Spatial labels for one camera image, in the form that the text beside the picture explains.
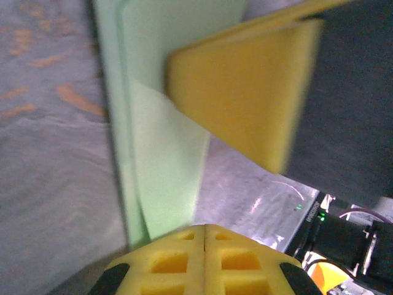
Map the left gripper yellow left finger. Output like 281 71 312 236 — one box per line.
88 224 206 295

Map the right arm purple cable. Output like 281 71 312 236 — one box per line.
337 207 387 224

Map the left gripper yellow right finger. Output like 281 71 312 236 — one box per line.
204 224 323 295

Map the green paper sheet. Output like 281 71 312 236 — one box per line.
91 0 248 250

